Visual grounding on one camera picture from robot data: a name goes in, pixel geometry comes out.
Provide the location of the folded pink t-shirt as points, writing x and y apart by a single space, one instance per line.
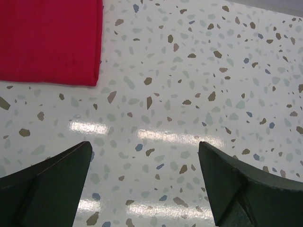
51 41

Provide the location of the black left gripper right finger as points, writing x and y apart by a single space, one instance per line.
241 195

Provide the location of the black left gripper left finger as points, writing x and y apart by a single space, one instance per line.
46 194

